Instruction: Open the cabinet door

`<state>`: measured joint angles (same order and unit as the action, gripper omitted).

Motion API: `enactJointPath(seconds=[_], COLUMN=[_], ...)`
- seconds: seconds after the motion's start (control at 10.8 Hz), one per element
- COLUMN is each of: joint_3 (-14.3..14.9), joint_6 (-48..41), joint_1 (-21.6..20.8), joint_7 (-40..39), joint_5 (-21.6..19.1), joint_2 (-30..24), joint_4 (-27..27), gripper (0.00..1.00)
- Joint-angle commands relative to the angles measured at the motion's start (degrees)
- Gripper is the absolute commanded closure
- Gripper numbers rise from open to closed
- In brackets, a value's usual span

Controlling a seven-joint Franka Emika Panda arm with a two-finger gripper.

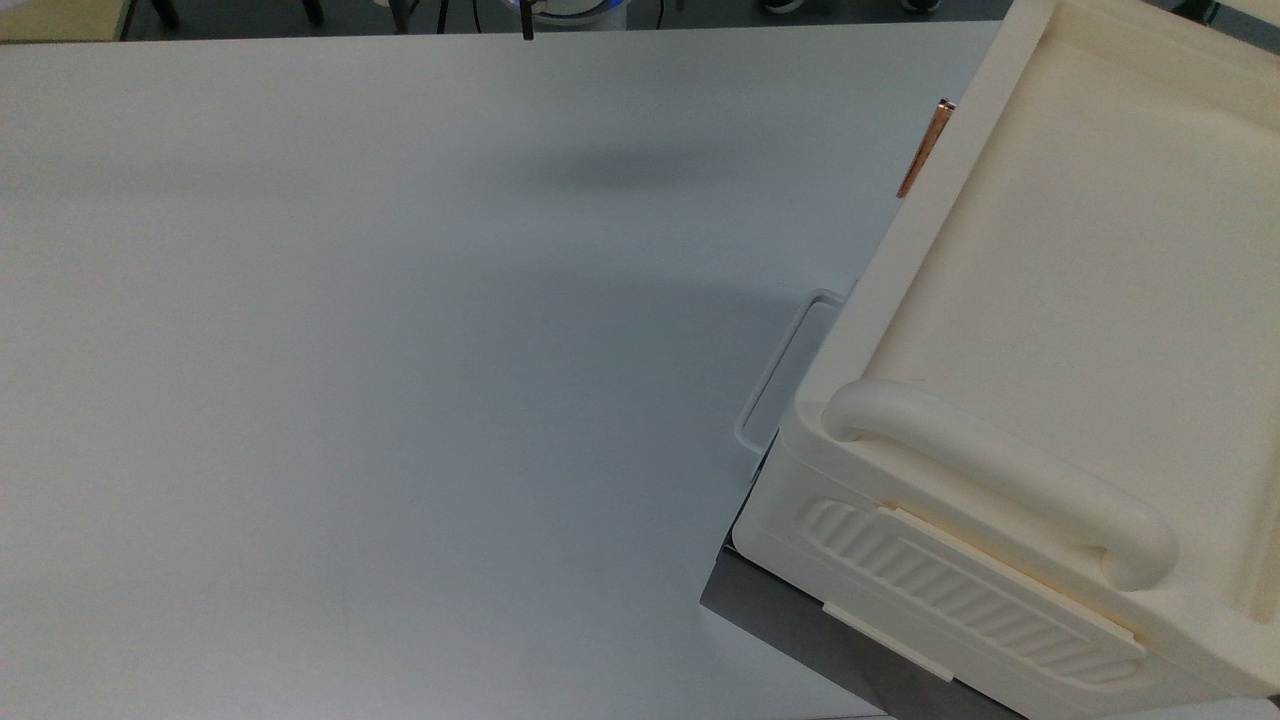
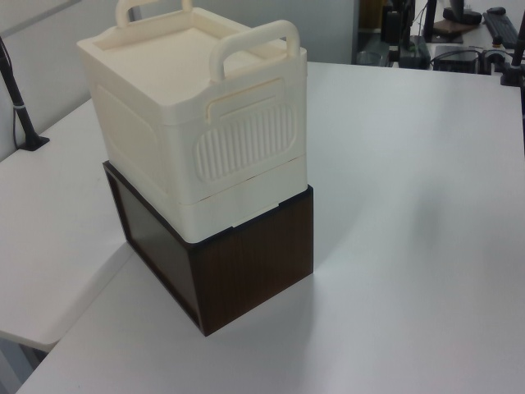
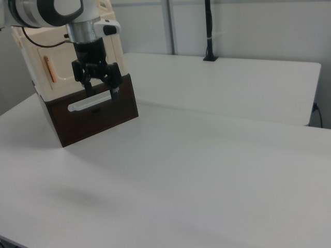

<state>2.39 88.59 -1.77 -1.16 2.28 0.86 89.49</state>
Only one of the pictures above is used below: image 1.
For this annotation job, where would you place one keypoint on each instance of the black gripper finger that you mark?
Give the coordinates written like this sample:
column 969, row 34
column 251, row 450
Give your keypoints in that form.
column 528, row 22

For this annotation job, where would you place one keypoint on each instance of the white robot base blue light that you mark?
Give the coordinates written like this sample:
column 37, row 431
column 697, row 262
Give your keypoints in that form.
column 585, row 10

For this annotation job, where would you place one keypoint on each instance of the cream plastic storage cabinet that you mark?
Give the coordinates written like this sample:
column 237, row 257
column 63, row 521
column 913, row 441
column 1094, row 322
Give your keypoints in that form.
column 1080, row 250

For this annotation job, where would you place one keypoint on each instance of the black chair leg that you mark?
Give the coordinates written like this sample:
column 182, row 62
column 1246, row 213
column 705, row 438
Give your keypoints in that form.
column 313, row 10
column 166, row 10

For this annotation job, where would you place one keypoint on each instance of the beige side table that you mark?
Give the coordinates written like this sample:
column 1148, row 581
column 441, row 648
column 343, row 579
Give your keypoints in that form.
column 60, row 18

